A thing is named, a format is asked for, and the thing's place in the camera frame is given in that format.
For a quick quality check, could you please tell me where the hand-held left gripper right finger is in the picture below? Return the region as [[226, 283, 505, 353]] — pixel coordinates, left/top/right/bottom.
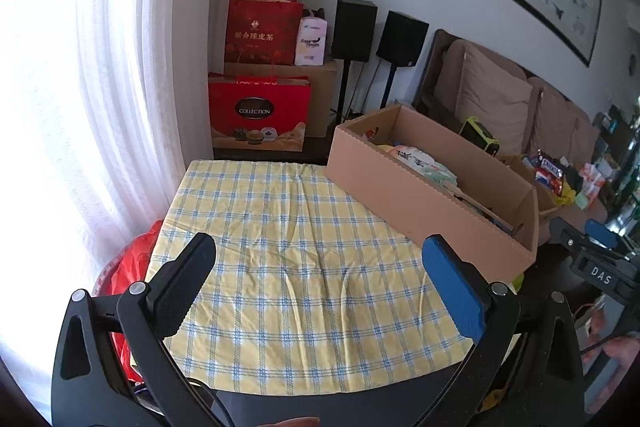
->
[[415, 234, 588, 427]]

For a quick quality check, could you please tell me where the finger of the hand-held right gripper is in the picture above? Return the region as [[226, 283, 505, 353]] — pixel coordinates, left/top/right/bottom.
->
[[585, 219, 626, 248], [549, 217, 601, 260]]

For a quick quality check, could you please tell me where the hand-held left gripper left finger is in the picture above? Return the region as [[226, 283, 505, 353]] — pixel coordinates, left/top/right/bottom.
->
[[50, 232, 226, 427]]

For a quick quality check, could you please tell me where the long cardboard box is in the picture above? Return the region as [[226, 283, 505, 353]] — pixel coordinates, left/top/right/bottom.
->
[[325, 103, 540, 277]]

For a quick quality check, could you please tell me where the colourful paper fan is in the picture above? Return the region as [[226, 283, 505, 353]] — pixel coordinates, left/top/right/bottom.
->
[[387, 144, 481, 204]]

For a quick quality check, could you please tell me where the person's right hand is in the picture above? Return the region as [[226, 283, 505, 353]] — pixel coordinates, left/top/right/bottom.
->
[[590, 307, 640, 370]]

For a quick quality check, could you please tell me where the person's left hand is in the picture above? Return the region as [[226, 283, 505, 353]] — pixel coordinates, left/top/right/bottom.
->
[[262, 416, 321, 427]]

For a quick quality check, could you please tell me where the small cardboard box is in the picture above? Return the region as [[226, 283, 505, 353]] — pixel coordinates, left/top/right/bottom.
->
[[500, 154, 561, 214]]

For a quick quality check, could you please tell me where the red plastic bag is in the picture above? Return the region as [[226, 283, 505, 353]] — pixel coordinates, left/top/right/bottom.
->
[[100, 219, 163, 388]]

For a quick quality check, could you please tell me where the pile of snack packets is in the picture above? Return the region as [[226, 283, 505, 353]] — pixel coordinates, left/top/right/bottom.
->
[[520, 149, 608, 208]]

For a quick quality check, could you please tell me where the yellow blue checked tablecloth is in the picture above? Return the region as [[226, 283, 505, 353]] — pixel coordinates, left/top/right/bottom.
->
[[145, 159, 481, 395]]

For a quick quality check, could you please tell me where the brown sofa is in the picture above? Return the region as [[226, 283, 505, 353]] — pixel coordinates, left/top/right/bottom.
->
[[414, 29, 606, 188]]

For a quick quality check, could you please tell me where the green black device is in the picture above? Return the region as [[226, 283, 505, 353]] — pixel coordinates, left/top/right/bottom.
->
[[460, 117, 501, 156]]

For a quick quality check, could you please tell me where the dark low cabinet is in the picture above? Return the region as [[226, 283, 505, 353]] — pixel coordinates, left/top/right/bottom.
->
[[212, 137, 331, 165]]

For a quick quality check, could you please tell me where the beige sofa cushion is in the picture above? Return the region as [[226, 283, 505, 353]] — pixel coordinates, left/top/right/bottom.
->
[[456, 41, 533, 142]]

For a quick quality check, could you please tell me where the red Collection gift box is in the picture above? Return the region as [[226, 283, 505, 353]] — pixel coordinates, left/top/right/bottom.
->
[[208, 73, 312, 152]]

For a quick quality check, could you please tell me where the black speaker stand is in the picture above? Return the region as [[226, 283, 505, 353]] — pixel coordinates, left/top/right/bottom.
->
[[339, 61, 352, 122], [382, 66, 396, 110]]

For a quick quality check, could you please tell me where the white sheer curtain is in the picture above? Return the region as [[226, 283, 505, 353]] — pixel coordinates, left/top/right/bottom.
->
[[0, 0, 241, 408]]

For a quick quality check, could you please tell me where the brown storage carton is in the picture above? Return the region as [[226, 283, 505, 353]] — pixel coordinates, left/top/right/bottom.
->
[[224, 61, 338, 138]]

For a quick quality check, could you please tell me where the black speaker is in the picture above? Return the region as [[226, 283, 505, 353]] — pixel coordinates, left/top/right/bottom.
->
[[332, 0, 378, 62], [376, 11, 430, 68]]

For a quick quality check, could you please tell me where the red gift box gold print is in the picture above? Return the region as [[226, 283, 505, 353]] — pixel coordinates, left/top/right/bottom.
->
[[225, 0, 304, 66]]

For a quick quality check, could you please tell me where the white and pink bottle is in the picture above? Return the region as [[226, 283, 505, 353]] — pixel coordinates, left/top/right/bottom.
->
[[294, 17, 328, 66]]

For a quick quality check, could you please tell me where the black cable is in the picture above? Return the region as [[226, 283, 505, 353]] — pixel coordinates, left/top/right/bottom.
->
[[135, 377, 236, 427]]

